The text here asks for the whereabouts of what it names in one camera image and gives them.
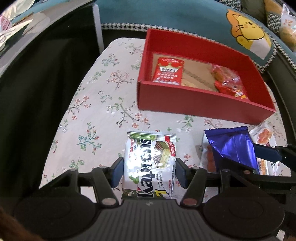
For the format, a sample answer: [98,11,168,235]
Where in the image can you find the red Trolli candy bag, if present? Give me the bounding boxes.
[214,80,248,99]

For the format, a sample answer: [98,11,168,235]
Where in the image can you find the white noodle snack packet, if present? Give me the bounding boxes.
[249,122,291,177]

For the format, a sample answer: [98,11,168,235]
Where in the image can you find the red crown spicy strip packet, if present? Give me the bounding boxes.
[152,57,184,85]

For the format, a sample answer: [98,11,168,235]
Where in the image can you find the green sofa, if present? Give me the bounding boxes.
[241,1,295,145]

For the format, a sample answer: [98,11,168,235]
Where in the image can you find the teal lion sofa cover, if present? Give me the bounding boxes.
[9,0,296,73]

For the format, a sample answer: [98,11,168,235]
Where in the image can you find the dark glass side table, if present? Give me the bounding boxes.
[1,1,100,197]

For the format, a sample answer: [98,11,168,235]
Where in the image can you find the vacuum packed sausages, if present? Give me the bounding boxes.
[199,133,217,173]

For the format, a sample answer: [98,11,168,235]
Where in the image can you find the blue foil snack packet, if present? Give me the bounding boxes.
[205,126,259,174]

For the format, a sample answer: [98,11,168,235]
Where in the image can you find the floral tablecloth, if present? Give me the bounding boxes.
[39,37,292,204]

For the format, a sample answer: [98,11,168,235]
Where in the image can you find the pink pastry packet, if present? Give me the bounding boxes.
[211,64,243,88]

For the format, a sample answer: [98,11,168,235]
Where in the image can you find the papers and bags on side table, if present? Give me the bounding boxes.
[1,0,35,51]

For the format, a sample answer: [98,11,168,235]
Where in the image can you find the plastic bag with fruit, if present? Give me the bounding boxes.
[280,4,296,53]

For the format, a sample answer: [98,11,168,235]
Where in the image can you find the gold foil snack packet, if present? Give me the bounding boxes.
[182,69,218,92]

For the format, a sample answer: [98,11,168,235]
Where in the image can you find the green white Kapron wafer packet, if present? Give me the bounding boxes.
[122,131,177,199]

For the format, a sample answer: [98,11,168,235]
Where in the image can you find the red cardboard box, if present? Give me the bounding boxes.
[137,29,275,125]

